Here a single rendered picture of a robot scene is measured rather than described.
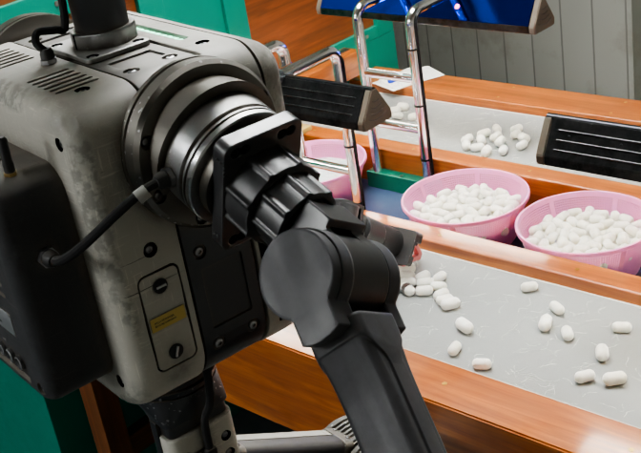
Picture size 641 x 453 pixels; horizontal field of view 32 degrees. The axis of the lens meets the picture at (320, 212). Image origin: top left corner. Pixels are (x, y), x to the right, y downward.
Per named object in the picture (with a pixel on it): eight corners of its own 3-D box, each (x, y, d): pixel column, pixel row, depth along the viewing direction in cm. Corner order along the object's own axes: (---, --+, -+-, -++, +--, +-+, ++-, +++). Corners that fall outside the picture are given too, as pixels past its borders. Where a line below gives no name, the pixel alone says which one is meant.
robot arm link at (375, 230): (363, 243, 194) (369, 212, 195) (333, 242, 198) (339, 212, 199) (386, 253, 199) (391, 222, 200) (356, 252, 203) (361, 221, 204)
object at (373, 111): (364, 133, 194) (360, 94, 191) (142, 92, 235) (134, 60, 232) (393, 117, 200) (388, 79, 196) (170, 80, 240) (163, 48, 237)
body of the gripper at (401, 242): (381, 224, 210) (358, 214, 204) (423, 234, 203) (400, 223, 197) (370, 257, 209) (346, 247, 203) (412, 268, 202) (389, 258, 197)
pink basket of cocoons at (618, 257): (616, 312, 198) (614, 266, 194) (491, 278, 215) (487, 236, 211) (683, 248, 214) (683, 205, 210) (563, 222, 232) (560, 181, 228)
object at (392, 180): (435, 200, 250) (413, 10, 231) (368, 186, 263) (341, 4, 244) (483, 169, 262) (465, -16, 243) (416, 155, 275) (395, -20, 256)
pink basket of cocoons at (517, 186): (519, 269, 217) (515, 226, 213) (390, 263, 227) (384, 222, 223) (543, 208, 239) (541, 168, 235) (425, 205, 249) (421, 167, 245)
